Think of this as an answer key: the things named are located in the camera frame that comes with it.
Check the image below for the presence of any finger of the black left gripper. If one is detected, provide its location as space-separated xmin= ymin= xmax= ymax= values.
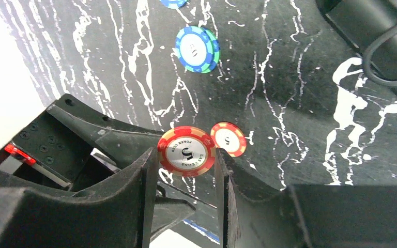
xmin=150 ymin=191 xmax=196 ymax=241

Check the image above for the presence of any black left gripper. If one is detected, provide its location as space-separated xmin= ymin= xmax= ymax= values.
xmin=0 ymin=94 xmax=163 ymax=192

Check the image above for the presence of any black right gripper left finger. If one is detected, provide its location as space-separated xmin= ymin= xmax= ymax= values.
xmin=0 ymin=148 xmax=158 ymax=247

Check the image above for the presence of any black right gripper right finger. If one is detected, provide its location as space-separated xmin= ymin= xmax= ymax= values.
xmin=214 ymin=148 xmax=397 ymax=247

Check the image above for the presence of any red five chip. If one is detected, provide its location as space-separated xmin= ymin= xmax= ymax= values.
xmin=210 ymin=121 xmax=247 ymax=157
xmin=157 ymin=126 xmax=216 ymax=177

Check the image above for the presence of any green blue chip stacked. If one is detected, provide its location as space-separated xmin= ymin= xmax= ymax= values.
xmin=175 ymin=26 xmax=221 ymax=73

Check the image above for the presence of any black poker chip case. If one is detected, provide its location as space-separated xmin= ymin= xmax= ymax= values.
xmin=316 ymin=1 xmax=397 ymax=94

